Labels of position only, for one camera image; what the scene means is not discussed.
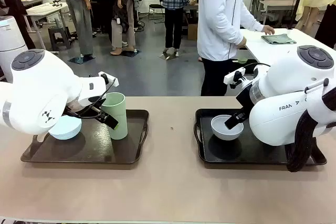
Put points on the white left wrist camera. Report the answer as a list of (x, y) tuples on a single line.
[(112, 79)]

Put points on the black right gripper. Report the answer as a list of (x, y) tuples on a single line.
[(244, 98)]

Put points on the grey plastic stool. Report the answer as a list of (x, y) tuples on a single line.
[(59, 31)]

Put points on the light blue bowl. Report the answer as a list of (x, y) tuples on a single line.
[(65, 130)]

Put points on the dark floor stand plate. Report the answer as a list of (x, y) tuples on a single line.
[(81, 58)]

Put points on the black office chair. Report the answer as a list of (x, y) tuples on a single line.
[(156, 6)]

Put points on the small cardboard box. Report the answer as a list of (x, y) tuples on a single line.
[(192, 32)]

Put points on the person in grey trousers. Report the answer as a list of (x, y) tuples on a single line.
[(78, 19)]

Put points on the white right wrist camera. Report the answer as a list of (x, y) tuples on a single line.
[(231, 77)]

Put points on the person in black clothes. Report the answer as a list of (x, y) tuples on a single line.
[(13, 6)]

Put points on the pale green plastic cup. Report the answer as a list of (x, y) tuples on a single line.
[(120, 111)]

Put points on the grey white bowl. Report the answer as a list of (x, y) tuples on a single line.
[(225, 135)]

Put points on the person left hand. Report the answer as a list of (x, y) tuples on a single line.
[(268, 30)]

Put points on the mannequin in beige trousers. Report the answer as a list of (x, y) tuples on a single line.
[(126, 24)]

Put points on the white air purifier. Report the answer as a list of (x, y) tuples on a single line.
[(13, 45)]

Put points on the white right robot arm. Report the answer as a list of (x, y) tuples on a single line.
[(288, 77)]

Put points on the person left forearm white sleeve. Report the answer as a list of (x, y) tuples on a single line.
[(254, 23)]

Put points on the black serving tray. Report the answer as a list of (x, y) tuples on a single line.
[(236, 155)]

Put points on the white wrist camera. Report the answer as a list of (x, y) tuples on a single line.
[(231, 77), (112, 79)]

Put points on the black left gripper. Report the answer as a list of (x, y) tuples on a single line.
[(84, 112)]

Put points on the person in black coat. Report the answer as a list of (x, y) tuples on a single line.
[(326, 27)]

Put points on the metal floor stand plate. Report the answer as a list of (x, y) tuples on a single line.
[(169, 56)]

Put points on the person right hand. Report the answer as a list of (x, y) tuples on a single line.
[(243, 41)]

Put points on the person in white hoodie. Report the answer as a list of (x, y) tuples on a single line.
[(223, 19)]

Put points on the white background work table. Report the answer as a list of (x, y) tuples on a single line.
[(44, 9)]

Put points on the dark brown serving tray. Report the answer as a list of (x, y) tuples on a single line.
[(92, 153)]

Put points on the pale green plate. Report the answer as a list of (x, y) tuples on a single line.
[(242, 60)]

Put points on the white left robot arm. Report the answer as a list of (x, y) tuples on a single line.
[(39, 90)]

